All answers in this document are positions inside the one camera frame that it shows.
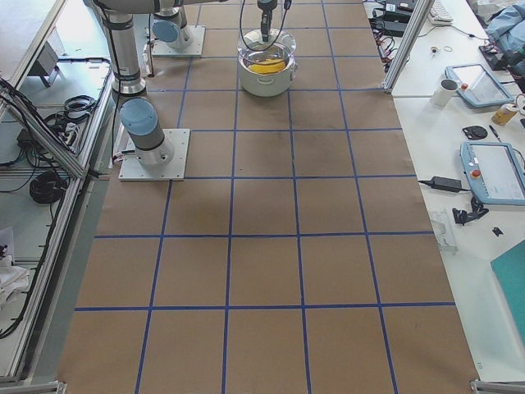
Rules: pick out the teal cutting mat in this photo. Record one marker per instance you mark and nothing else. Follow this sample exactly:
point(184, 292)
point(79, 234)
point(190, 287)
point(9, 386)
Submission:
point(508, 271)

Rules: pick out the blue teach pendant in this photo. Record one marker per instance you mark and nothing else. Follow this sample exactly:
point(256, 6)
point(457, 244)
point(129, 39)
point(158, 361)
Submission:
point(478, 87)
point(493, 172)

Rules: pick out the glass pot lid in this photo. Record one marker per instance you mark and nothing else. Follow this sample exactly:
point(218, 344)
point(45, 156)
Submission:
point(281, 46)

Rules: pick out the aluminium frame post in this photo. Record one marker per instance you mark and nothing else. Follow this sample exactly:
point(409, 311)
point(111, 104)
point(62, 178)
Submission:
point(416, 22)

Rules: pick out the black round object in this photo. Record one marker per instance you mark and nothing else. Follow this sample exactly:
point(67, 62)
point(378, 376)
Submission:
point(475, 132)

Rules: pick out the black power brick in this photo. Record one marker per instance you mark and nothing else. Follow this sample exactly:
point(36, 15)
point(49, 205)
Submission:
point(445, 184)

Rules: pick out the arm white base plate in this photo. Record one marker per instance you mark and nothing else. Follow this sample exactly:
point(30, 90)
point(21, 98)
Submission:
point(180, 43)
point(164, 163)

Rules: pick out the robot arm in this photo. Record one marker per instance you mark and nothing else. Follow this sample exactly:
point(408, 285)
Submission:
point(137, 114)
point(169, 23)

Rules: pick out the crumpled white cloth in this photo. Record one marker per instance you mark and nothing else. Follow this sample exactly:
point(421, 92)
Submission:
point(14, 280)

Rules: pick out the lower blue teach pendant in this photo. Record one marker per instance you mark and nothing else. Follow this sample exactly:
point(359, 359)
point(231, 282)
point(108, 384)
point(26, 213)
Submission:
point(493, 172)

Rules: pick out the yellow corn cob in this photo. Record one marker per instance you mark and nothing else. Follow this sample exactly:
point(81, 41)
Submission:
point(267, 67)

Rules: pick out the white mug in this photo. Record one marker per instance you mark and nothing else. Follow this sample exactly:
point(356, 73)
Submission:
point(446, 89)

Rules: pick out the pale green electric pot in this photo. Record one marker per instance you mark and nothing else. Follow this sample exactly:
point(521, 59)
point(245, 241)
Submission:
point(266, 85)

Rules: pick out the clear plastic holder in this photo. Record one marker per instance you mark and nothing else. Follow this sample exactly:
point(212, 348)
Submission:
point(442, 228)

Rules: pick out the upper blue teach pendant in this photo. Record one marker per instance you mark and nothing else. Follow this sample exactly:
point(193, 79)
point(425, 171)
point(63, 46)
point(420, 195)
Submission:
point(478, 87)

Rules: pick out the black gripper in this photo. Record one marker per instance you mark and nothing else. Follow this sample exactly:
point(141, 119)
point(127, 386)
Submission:
point(265, 8)

